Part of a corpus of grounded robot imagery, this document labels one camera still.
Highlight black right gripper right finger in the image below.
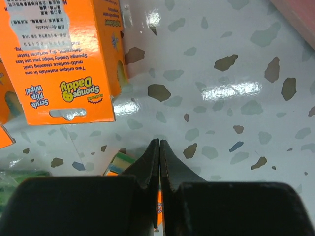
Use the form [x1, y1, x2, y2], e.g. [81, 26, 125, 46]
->
[159, 140, 315, 236]

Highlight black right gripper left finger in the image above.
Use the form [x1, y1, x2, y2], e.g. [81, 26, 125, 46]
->
[0, 139, 159, 236]

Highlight orange sponge box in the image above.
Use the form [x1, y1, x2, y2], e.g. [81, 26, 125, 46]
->
[0, 0, 127, 125]
[0, 60, 23, 148]
[103, 152, 163, 236]

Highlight green sponge pack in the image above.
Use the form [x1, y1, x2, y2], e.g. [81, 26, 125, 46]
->
[0, 170, 51, 214]

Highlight pink three-tier shelf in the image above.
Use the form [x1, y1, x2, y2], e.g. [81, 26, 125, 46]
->
[270, 0, 315, 49]

